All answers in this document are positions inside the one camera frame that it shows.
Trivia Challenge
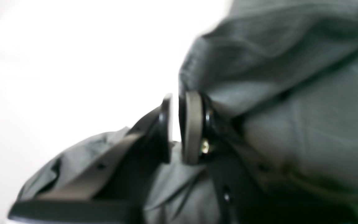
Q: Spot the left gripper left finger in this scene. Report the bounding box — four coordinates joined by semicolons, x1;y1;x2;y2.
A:
8;94;173;224

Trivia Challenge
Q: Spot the dark grey t-shirt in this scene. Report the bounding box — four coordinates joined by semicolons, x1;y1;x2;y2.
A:
16;0;358;224

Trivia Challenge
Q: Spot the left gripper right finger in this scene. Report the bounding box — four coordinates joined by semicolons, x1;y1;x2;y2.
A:
181;91;357;224

